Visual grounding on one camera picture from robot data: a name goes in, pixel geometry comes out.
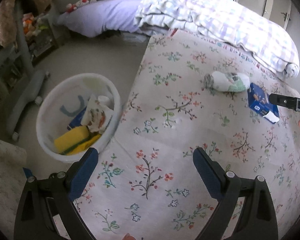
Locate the blue snack box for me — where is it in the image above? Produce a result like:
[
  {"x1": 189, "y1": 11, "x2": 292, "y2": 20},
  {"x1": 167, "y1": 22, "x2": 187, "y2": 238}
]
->
[{"x1": 247, "y1": 83, "x2": 280, "y2": 124}]

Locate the yellow sponge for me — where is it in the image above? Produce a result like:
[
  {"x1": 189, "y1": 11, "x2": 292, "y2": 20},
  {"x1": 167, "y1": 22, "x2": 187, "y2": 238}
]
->
[{"x1": 54, "y1": 126, "x2": 90, "y2": 154}]

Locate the white trash bin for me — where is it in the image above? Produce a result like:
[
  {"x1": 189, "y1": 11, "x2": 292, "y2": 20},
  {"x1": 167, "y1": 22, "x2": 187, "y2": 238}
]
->
[{"x1": 36, "y1": 73, "x2": 121, "y2": 163}]

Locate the crumpled white plastic bottle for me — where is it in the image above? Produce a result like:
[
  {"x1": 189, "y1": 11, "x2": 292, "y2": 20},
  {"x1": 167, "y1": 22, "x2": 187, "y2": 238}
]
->
[{"x1": 203, "y1": 71, "x2": 250, "y2": 93}]

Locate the white door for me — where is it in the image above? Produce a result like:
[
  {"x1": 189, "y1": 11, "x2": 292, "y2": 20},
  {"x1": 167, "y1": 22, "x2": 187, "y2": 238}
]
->
[{"x1": 262, "y1": 0, "x2": 292, "y2": 30}]

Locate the floral bed quilt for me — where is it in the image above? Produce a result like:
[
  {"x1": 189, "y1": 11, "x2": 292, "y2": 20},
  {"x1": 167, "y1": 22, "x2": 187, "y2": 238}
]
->
[{"x1": 74, "y1": 31, "x2": 300, "y2": 239}]

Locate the cluttered toy shelf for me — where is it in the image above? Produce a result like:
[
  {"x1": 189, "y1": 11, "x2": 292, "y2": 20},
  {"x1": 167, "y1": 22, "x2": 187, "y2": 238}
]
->
[{"x1": 22, "y1": 13, "x2": 58, "y2": 65}]

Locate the plaid folded duvet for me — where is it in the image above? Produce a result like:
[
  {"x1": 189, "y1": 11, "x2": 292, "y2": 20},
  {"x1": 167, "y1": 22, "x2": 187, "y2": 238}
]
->
[{"x1": 134, "y1": 0, "x2": 300, "y2": 79}]

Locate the lavender bed sheet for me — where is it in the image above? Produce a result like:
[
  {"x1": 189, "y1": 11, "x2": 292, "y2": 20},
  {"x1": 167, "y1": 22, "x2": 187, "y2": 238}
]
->
[{"x1": 56, "y1": 0, "x2": 142, "y2": 37}]

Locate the red white plush toy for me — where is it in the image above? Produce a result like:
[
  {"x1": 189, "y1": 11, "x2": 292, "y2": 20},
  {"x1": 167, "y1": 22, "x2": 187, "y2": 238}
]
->
[{"x1": 66, "y1": 0, "x2": 97, "y2": 13}]

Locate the brown blanket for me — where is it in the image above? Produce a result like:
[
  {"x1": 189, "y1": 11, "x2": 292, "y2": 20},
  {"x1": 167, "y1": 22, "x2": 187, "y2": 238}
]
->
[{"x1": 0, "y1": 0, "x2": 56, "y2": 48}]

